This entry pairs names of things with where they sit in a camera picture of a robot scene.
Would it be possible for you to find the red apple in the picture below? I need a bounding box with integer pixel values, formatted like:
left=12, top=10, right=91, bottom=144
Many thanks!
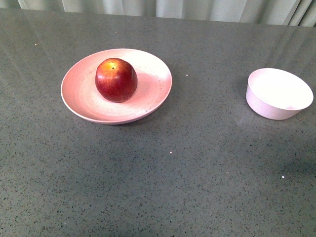
left=95, top=58, right=138, bottom=103

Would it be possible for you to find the light pink bowl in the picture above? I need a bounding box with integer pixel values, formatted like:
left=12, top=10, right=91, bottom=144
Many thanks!
left=246, top=68, right=314, bottom=120

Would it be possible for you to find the pink plate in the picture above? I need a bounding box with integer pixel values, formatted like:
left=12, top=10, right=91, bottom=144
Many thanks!
left=61, top=48, right=172, bottom=124

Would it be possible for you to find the white curtain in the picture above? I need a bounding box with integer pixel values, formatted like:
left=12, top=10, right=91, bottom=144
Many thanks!
left=0, top=0, right=316, bottom=27

